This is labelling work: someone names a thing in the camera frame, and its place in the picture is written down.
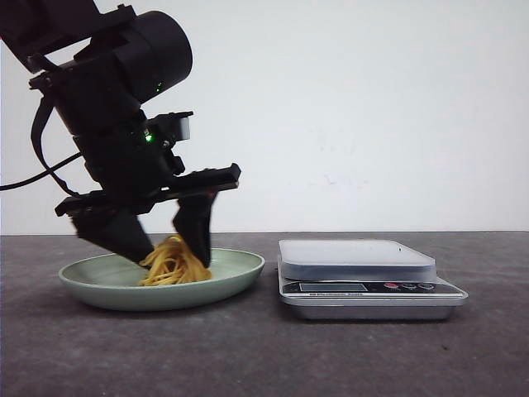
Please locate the yellow vermicelli bundle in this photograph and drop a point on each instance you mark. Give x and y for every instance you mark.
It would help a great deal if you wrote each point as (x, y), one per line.
(172, 263)

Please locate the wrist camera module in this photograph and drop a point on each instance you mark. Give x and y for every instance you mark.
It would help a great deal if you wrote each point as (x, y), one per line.
(166, 129)

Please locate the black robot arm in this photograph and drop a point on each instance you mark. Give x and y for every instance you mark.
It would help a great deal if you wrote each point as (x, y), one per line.
(45, 34)

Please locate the silver digital kitchen scale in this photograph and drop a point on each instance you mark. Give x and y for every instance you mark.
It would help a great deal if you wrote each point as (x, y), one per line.
(363, 279)

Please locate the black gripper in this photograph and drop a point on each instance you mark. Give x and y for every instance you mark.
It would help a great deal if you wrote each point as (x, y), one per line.
(99, 100)

